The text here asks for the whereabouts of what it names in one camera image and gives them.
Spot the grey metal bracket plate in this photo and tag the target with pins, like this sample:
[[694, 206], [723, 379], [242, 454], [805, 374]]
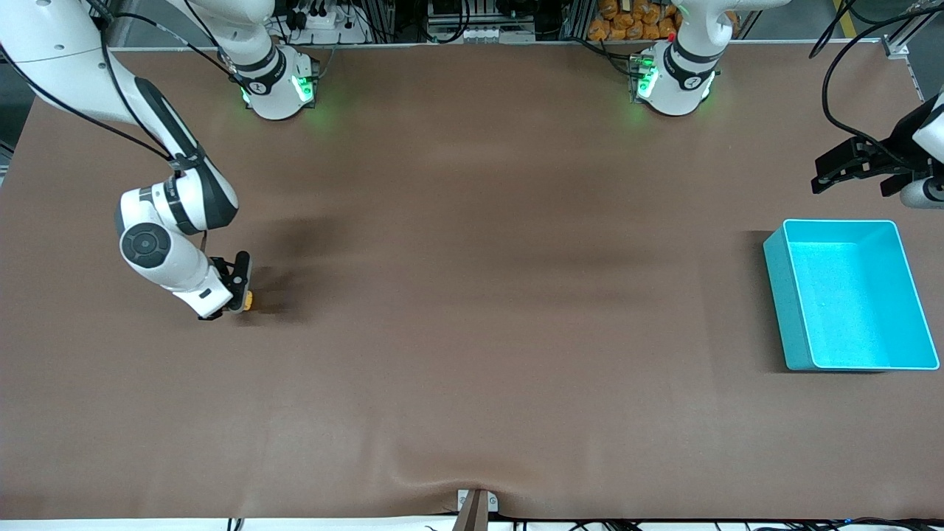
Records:
[[493, 504]]

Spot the brown table cloth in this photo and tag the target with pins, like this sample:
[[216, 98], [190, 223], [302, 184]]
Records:
[[472, 295]]

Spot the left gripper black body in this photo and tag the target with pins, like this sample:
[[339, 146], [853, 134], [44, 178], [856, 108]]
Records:
[[901, 140]]

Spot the aluminium frame profile with bracket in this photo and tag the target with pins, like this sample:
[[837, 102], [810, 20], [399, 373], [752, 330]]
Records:
[[898, 49]]

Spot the orange objects pile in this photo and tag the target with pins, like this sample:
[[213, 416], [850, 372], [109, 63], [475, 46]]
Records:
[[627, 22]]

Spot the black equipment rack unit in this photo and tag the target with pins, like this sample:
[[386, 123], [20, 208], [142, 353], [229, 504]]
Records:
[[487, 33]]

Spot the turquoise plastic bin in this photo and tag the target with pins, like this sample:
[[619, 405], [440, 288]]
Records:
[[848, 310]]

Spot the white power strip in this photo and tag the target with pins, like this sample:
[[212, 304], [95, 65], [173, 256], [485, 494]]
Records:
[[324, 22]]

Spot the brown camera pole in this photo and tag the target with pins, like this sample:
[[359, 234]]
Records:
[[472, 521]]

